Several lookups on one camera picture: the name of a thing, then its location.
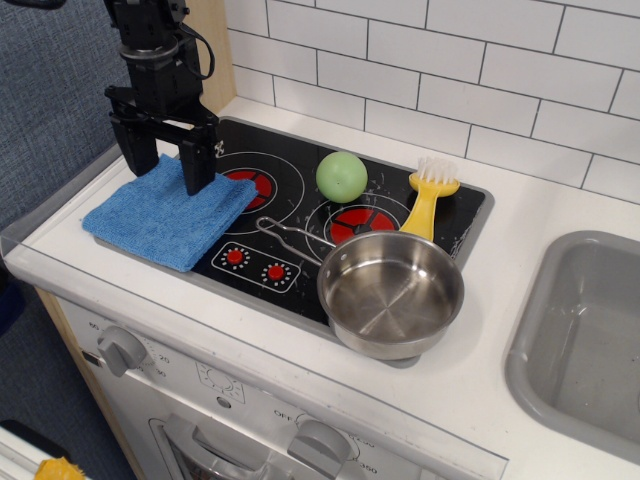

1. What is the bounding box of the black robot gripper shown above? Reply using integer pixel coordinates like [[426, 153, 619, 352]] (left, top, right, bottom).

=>
[[105, 47, 218, 196]]

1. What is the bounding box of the blue towel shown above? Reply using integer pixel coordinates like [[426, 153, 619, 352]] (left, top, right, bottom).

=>
[[82, 154, 257, 272]]

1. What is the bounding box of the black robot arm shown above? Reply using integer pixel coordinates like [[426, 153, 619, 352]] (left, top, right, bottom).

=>
[[105, 1, 219, 195]]

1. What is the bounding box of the black toy stove top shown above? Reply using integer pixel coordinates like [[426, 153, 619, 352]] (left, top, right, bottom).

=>
[[94, 116, 496, 370]]

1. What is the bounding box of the green ball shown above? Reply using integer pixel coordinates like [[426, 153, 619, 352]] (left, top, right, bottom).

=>
[[316, 151, 368, 204]]

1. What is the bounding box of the grey left oven knob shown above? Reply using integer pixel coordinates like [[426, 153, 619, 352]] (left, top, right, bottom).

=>
[[97, 326, 147, 377]]

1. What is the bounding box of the grey oven knob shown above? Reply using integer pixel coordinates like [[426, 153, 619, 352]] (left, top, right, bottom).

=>
[[97, 326, 147, 377], [287, 420, 352, 479]]

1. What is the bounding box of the white toy oven front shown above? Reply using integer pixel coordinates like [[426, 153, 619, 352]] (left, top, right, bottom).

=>
[[59, 301, 507, 479]]

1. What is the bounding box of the stainless steel pot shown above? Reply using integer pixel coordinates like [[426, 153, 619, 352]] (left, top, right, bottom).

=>
[[272, 230, 465, 362]]

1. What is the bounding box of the yellow dish brush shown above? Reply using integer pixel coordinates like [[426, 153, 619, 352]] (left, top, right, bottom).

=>
[[400, 157, 460, 241]]

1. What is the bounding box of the grey right oven knob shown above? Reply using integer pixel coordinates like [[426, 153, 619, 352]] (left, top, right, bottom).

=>
[[287, 420, 352, 479]]

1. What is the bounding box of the yellow black object bottom left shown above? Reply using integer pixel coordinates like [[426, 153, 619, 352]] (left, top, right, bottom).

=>
[[34, 457, 86, 480]]

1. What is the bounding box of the grey sink basin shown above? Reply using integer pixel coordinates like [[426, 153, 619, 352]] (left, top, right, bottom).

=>
[[505, 231, 639, 463]]

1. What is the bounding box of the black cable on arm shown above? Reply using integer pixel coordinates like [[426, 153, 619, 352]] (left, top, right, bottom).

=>
[[177, 22, 216, 81]]

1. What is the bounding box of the wooden side post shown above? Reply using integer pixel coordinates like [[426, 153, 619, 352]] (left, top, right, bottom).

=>
[[160, 1, 237, 114]]

